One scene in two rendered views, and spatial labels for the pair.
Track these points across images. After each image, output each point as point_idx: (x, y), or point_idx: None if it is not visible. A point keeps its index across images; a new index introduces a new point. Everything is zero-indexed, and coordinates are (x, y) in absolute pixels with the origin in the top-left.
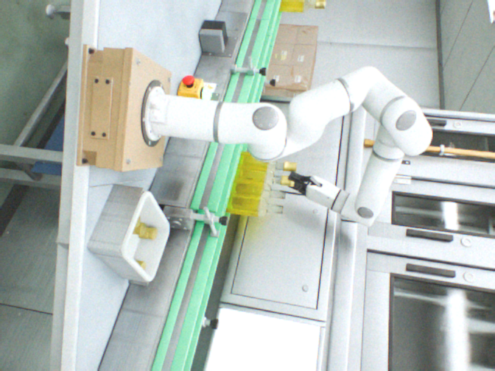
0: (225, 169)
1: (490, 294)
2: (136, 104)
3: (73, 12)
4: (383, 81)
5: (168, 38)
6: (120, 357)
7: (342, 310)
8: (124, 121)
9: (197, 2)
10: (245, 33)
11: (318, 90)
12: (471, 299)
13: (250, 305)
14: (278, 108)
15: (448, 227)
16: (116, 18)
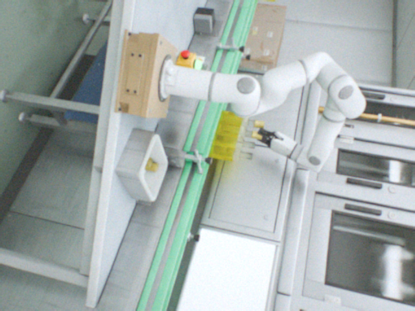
0: (210, 123)
1: (406, 229)
2: (157, 71)
3: (114, 4)
4: (331, 63)
5: (173, 22)
6: (130, 253)
7: (294, 234)
8: (149, 83)
9: None
10: (229, 17)
11: (284, 68)
12: (391, 232)
13: (223, 227)
14: None
15: (380, 178)
16: (143, 10)
